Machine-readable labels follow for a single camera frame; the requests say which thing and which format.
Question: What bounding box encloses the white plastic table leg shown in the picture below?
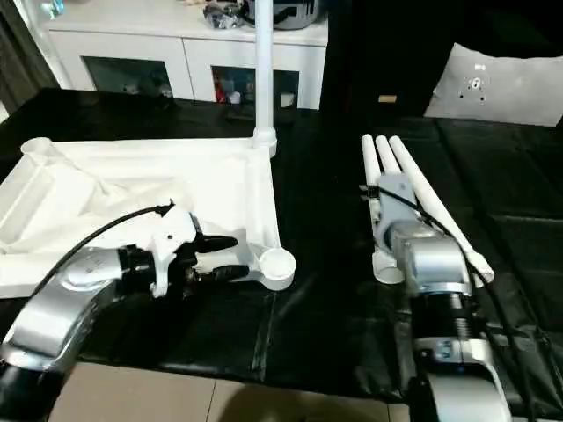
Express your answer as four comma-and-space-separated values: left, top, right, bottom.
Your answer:
252, 0, 278, 157
389, 135, 494, 287
360, 135, 404, 282
375, 135, 401, 177

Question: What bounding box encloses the white plastic table top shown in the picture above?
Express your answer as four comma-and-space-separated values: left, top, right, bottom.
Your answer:
0, 135, 296, 300

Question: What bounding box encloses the black floor mat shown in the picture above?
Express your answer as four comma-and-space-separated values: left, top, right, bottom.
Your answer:
0, 87, 563, 417

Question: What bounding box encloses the grey printed cushion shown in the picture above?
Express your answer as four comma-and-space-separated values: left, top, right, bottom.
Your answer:
424, 42, 563, 127

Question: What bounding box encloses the grey round bag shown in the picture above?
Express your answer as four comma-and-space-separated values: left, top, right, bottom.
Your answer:
244, 0, 326, 30

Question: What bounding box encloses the white glass-door cabinet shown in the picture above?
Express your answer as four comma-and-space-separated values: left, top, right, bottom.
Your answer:
46, 17, 329, 111

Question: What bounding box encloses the grey curtain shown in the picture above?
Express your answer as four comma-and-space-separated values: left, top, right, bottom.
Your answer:
0, 0, 58, 113

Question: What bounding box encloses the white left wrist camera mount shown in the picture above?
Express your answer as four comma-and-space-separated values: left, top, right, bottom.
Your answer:
149, 206, 199, 300

